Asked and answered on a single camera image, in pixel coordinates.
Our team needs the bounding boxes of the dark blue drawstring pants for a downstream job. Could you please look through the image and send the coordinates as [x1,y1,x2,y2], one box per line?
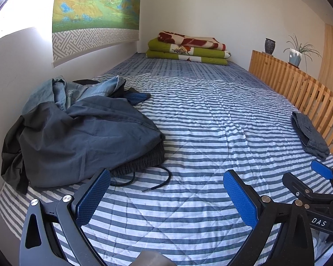
[1,96,165,194]

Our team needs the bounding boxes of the grey houndstooth folded pants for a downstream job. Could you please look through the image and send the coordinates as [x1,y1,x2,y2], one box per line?
[291,112,330,161]

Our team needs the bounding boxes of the wooden wardrobe panel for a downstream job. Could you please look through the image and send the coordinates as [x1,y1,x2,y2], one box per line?
[318,24,333,92]

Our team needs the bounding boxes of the blue white striped bed quilt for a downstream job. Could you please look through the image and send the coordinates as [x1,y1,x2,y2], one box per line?
[0,52,333,266]

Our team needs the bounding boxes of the potted spider plant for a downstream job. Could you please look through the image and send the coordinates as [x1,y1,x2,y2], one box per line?
[283,34,322,68]

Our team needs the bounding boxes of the dark ceramic vase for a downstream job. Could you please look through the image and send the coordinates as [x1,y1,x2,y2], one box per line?
[265,38,276,55]

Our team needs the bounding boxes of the light blue denim garment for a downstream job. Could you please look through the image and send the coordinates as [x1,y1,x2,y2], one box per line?
[22,76,126,114]

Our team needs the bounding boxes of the red cream folded blanket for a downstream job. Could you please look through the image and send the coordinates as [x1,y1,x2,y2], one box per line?
[157,31,226,51]

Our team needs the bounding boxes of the black yellow patterned garment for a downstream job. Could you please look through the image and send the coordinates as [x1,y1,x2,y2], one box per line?
[74,79,151,106]

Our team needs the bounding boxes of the green folded blanket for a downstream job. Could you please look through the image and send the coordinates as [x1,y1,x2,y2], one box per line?
[145,38,231,65]

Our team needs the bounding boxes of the wooden slatted bed rail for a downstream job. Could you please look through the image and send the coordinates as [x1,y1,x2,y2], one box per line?
[248,51,333,154]

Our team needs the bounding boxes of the landscape wall scroll painting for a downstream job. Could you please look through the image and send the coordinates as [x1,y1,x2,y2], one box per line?
[52,0,140,65]

